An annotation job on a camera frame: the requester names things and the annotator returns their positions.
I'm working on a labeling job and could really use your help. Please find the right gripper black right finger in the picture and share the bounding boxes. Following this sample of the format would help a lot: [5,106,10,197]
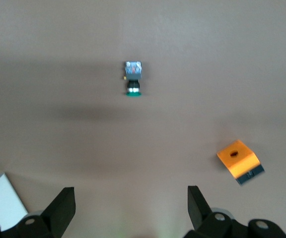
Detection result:
[185,185,286,238]

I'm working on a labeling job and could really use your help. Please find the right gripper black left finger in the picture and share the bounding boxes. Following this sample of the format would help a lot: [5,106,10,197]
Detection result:
[0,187,76,238]

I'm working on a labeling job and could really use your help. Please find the green push button switch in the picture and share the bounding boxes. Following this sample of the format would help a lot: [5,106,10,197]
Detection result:
[122,60,143,97]

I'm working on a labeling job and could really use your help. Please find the orange box with hole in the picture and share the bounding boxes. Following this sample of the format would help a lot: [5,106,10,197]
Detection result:
[216,139,265,187]

